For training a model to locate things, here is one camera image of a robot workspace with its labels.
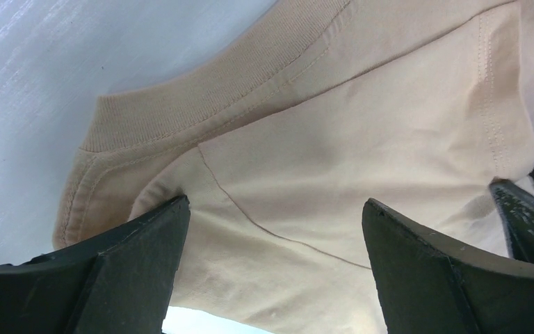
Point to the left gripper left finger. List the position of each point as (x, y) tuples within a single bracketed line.
[(119, 281)]

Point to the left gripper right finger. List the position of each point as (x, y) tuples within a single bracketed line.
[(428, 282)]

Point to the beige t shirt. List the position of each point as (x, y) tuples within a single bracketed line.
[(279, 142)]

